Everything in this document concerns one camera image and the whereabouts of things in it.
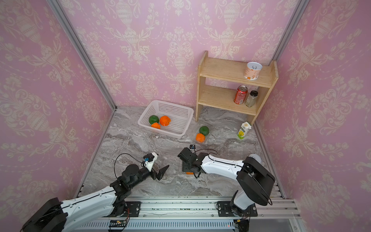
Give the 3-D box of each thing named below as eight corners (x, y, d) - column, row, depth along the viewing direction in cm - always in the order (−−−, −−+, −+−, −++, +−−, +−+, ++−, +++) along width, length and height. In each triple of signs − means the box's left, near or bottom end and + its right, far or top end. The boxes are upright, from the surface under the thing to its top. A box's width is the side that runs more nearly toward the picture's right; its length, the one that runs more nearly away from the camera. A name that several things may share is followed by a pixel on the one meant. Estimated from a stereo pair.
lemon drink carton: (240, 140, 103) (246, 128, 92) (236, 135, 106) (242, 123, 94) (245, 138, 104) (252, 126, 93) (241, 133, 107) (247, 121, 95)
